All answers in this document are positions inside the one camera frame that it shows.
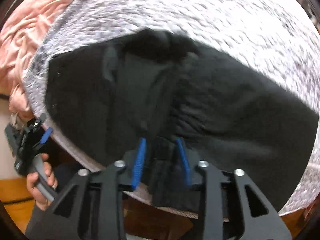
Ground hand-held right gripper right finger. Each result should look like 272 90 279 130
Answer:
176 138 293 240

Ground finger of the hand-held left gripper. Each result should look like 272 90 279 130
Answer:
35 127 54 148

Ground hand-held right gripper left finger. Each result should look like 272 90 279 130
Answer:
46 138 147 240

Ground black quilted pants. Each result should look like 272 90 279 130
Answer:
44 29 319 212

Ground person's left forearm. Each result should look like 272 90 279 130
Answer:
25 200 67 240

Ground person's left hand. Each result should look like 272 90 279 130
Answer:
26 153 58 211

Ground pink fleece blanket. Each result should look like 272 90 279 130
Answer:
0 0 105 121

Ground grey quilted bedspread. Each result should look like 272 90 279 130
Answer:
21 0 320 217

